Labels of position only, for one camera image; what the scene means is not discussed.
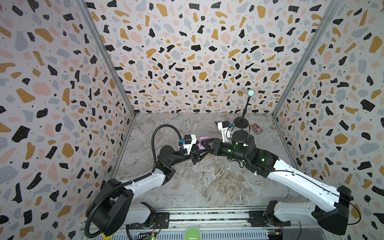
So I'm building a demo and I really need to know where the pink charging case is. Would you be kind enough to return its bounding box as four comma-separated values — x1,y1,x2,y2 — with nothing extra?
197,136,211,151

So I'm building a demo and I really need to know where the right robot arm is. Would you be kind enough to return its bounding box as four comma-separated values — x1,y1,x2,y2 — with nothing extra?
199,130,352,236

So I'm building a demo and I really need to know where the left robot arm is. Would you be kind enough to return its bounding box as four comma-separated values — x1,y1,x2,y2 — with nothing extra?
84,146,209,239

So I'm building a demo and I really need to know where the colourful card box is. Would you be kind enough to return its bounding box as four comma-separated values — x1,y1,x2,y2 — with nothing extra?
250,123,264,135

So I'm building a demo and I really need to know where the black microphone stand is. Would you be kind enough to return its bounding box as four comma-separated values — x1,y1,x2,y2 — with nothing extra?
234,90,255,129

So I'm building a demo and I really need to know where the green round button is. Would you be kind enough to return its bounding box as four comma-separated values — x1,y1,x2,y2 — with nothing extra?
183,226,203,240

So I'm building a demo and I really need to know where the yellow round sticker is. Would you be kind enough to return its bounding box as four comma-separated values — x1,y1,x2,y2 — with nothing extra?
102,234,114,240

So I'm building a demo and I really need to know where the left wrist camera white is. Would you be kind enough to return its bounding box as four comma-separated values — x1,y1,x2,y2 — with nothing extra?
179,134,197,155

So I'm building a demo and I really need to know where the aluminium front rail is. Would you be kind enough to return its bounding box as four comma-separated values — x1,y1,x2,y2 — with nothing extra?
79,205,335,232

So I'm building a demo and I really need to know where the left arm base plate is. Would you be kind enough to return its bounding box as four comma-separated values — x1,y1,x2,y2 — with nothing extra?
127,212,170,231

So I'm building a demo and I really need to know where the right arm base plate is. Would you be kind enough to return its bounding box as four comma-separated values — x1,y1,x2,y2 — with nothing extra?
248,211,291,227

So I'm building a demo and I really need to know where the black corrugated cable hose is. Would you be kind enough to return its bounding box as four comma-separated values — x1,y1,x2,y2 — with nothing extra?
83,124,183,239

